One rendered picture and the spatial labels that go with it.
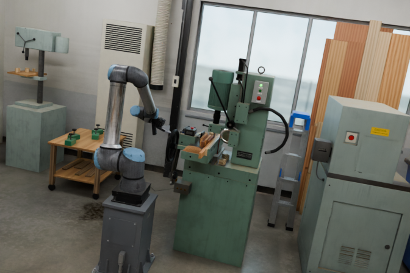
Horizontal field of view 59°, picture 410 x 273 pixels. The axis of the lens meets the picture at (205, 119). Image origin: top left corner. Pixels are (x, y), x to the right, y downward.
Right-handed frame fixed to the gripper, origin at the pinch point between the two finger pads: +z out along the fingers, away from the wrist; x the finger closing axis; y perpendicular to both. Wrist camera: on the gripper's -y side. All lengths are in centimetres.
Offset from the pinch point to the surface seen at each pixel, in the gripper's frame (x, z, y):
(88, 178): 27, -59, -98
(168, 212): 30, 31, -85
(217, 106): -15, 27, 44
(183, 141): -18.4, 17.0, 6.4
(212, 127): -9.8, 30.9, 26.6
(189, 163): -28.2, 30.9, -3.0
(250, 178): -28, 77, 12
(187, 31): 116, -59, 73
